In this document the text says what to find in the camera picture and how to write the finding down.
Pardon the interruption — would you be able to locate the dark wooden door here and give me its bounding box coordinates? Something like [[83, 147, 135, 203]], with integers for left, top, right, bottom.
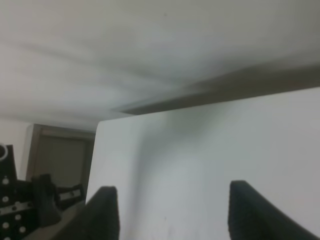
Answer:
[[26, 124, 96, 189]]

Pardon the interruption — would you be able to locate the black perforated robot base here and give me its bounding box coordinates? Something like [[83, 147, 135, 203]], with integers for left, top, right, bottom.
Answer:
[[0, 143, 85, 240]]

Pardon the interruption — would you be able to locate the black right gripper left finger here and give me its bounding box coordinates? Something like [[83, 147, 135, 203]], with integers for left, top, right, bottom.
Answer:
[[53, 186, 120, 240]]

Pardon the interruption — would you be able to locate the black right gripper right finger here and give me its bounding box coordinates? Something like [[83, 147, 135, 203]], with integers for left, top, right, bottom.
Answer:
[[227, 180, 319, 240]]

